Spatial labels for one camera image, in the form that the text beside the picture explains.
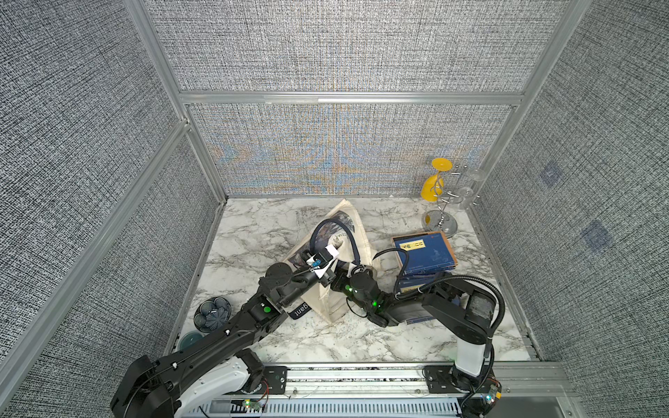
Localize cream canvas tote bag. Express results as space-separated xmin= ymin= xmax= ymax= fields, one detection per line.
xmin=283 ymin=200 xmax=376 ymax=323

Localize blue book yellow label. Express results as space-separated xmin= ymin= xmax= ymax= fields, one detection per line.
xmin=392 ymin=232 xmax=457 ymax=275
xmin=394 ymin=272 xmax=452 ymax=325

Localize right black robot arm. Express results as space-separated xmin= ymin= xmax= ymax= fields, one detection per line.
xmin=330 ymin=270 xmax=506 ymax=392

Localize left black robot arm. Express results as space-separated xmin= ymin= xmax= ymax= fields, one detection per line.
xmin=110 ymin=261 xmax=346 ymax=417

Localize dark round cup cluster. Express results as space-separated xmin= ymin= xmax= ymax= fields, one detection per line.
xmin=193 ymin=296 xmax=233 ymax=334

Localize teal ceramic cup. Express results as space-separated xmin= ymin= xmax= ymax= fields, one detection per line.
xmin=178 ymin=331 xmax=205 ymax=351

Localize yellow wine glass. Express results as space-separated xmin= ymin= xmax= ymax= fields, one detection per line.
xmin=420 ymin=158 xmax=453 ymax=203

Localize clear wine glass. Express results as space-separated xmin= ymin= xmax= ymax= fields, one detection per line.
xmin=455 ymin=169 xmax=486 ymax=210

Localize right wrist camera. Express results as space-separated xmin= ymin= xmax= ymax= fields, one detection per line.
xmin=348 ymin=265 xmax=368 ymax=277

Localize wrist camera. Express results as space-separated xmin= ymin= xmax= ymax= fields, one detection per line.
xmin=306 ymin=245 xmax=339 ymax=279
xmin=348 ymin=265 xmax=368 ymax=277

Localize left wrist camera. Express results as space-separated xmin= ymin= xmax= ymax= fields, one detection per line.
xmin=306 ymin=245 xmax=339 ymax=279

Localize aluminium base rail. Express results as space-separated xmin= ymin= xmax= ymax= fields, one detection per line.
xmin=176 ymin=360 xmax=586 ymax=417

